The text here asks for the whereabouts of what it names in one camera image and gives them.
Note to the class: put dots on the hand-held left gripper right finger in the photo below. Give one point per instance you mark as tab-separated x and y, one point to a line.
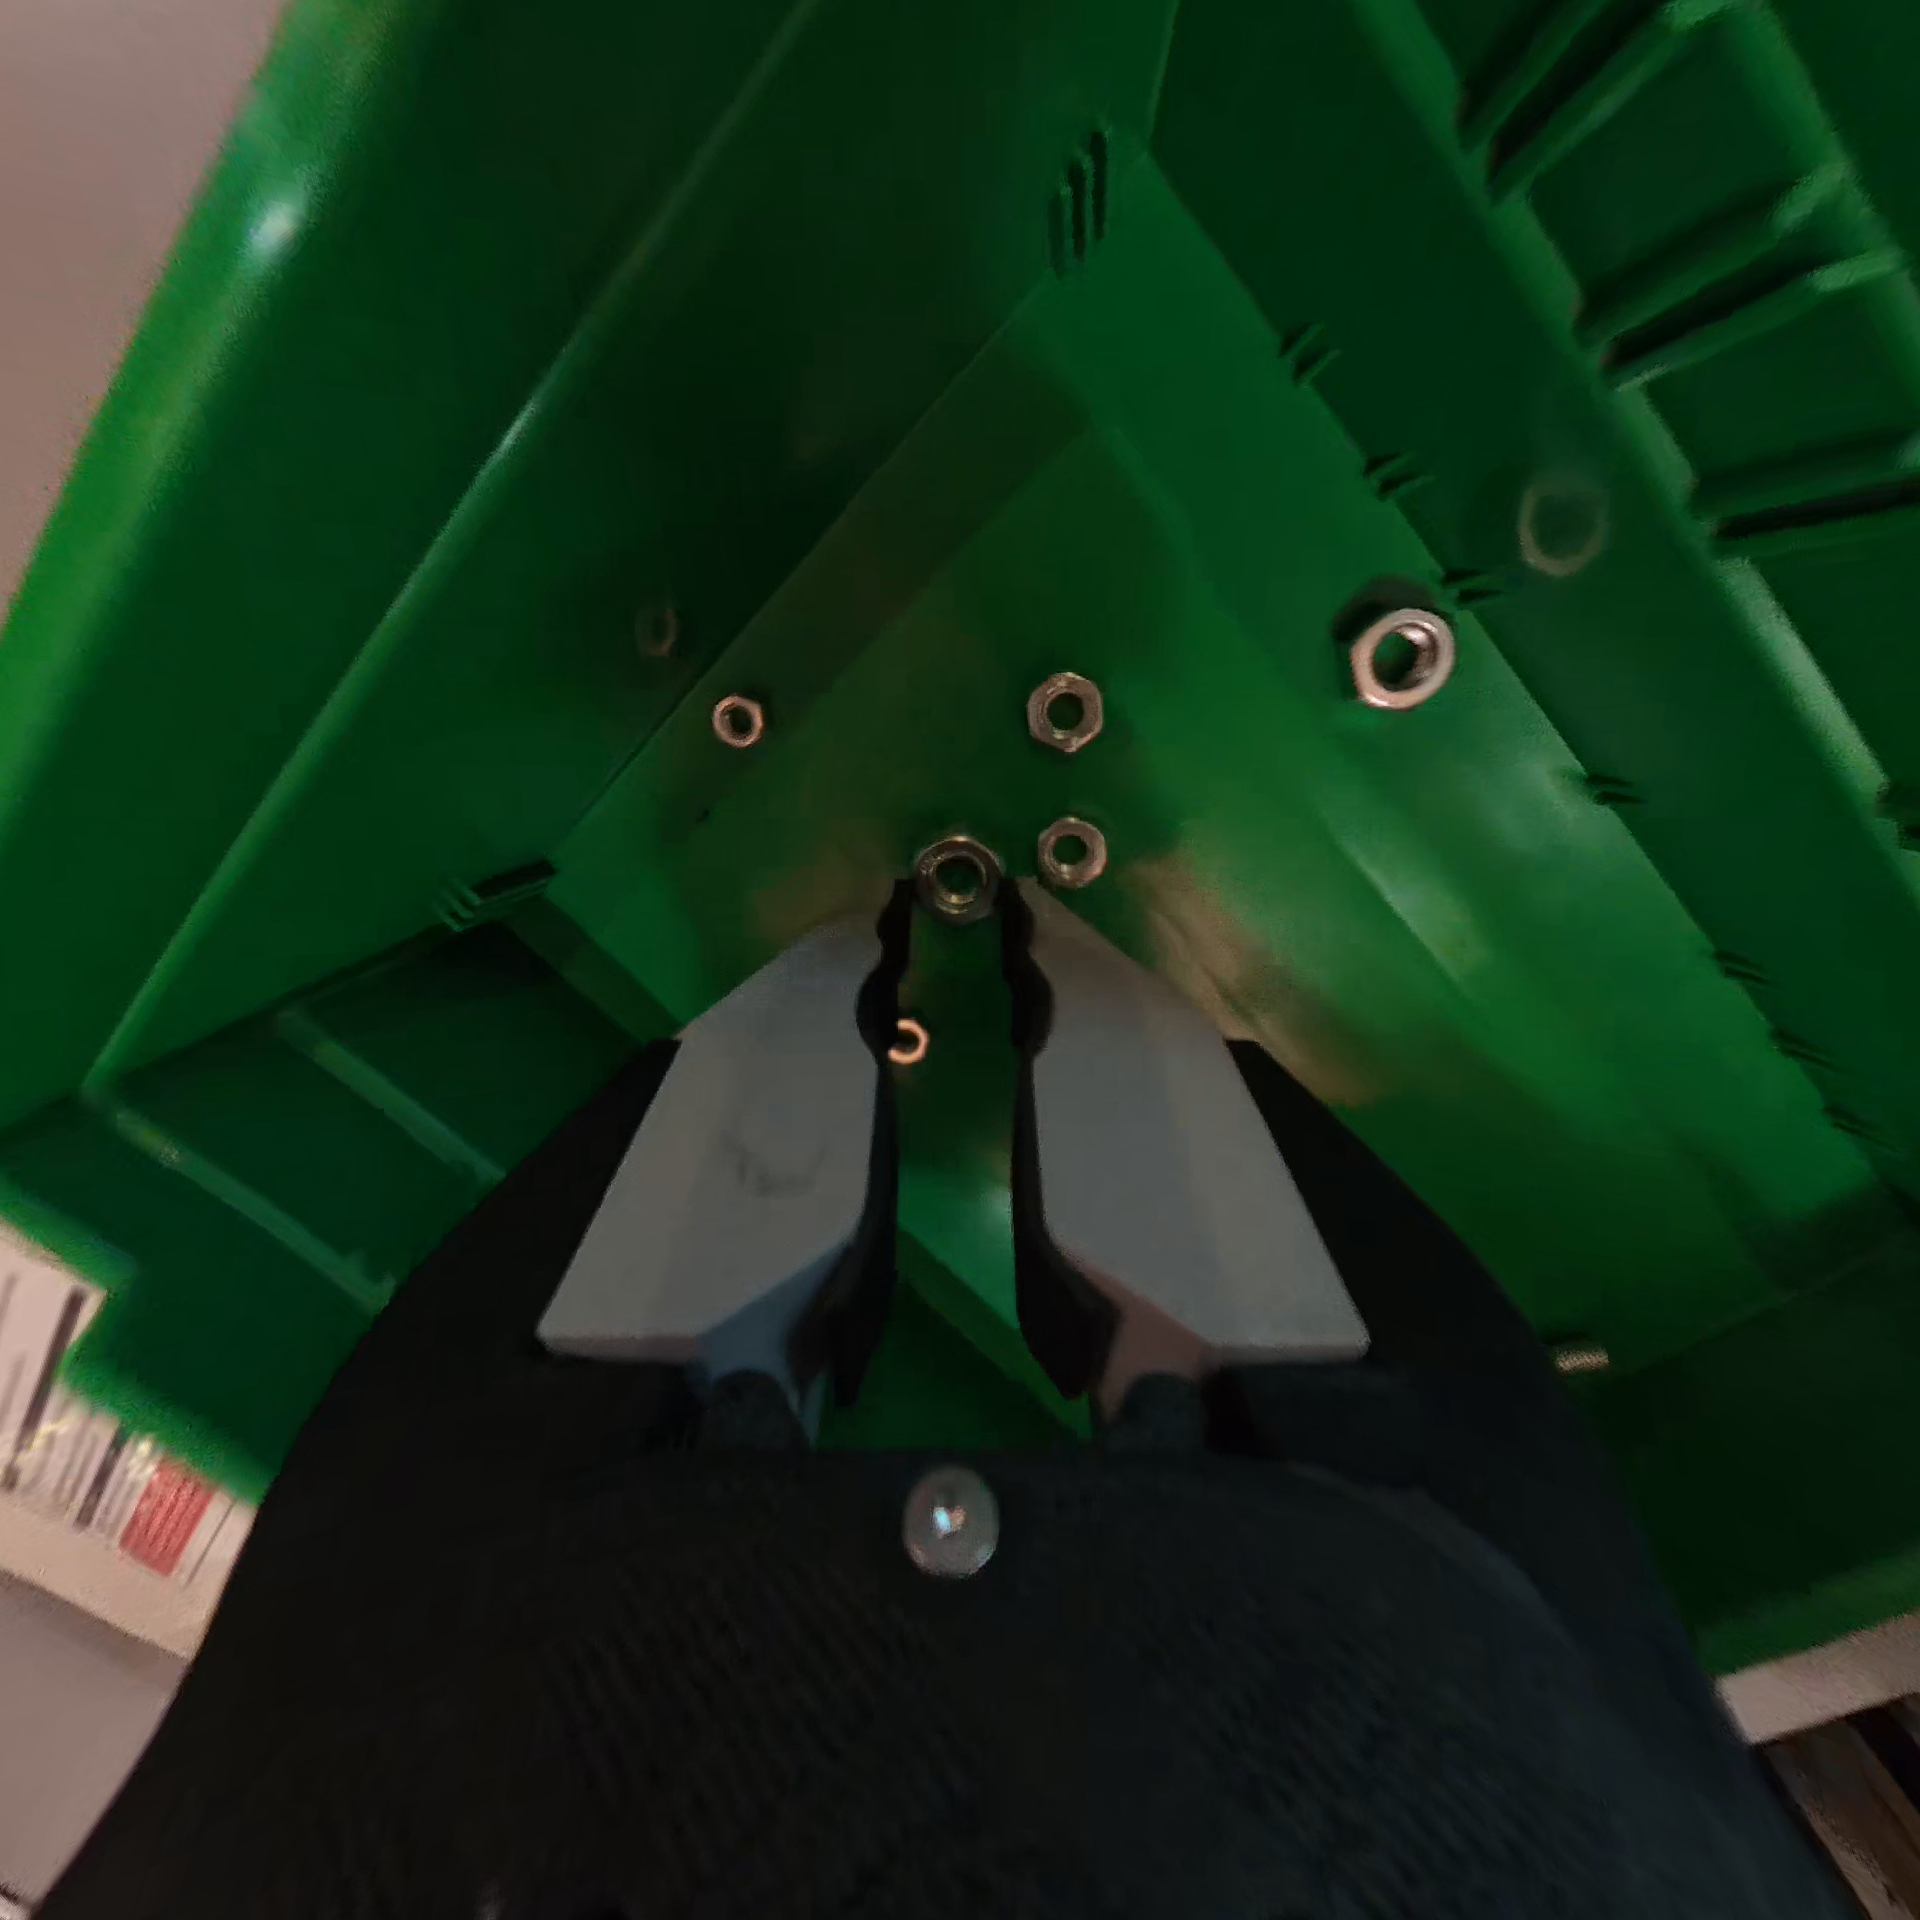
1185	1185

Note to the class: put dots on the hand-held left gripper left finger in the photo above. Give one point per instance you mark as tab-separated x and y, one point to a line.
734	1170

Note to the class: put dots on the large silver hex nut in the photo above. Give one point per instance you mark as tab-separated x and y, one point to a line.
933	885

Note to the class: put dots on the green plastic bin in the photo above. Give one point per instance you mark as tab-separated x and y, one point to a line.
452	450

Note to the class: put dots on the scattered silver nuts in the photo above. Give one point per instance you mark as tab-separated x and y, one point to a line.
1049	698

